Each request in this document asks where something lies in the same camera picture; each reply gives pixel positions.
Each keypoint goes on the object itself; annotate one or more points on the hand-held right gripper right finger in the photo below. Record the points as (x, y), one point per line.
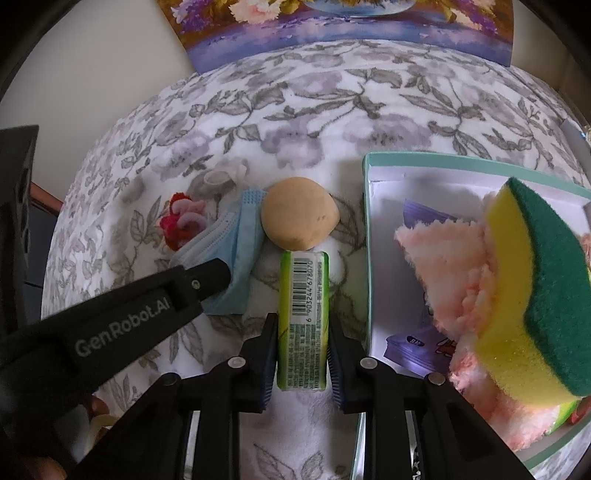
(333, 364)

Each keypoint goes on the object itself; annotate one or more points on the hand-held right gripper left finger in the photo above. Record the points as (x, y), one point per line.
(270, 360)

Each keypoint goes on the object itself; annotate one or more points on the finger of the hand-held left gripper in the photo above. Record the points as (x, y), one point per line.
(203, 281)

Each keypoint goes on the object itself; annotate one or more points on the blue face mask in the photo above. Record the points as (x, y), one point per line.
(240, 240)

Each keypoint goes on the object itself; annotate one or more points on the pink fluffy cloth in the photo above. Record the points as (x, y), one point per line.
(443, 277)

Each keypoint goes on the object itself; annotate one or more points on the yellow and green sponge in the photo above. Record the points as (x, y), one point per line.
(508, 304)

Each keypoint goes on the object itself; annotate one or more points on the white box with teal rim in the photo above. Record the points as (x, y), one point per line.
(415, 184)

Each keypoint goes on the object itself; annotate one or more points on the person's left hand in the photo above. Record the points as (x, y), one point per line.
(98, 406)

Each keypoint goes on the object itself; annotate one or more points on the purple wipes packet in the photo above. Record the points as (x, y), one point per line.
(411, 353)

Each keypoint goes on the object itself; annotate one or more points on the translucent white band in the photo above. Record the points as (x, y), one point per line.
(219, 177)

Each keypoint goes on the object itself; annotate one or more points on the beige powder puff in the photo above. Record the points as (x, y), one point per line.
(295, 212)

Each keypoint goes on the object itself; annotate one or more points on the dark wooden cabinet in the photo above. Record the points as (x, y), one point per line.
(46, 198)

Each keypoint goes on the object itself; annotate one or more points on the grey floral blanket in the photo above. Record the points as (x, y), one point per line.
(323, 92)

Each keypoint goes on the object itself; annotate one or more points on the grey plastic object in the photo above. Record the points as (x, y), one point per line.
(577, 134)

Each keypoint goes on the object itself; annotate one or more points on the flower wall poster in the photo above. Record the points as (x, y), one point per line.
(323, 32)

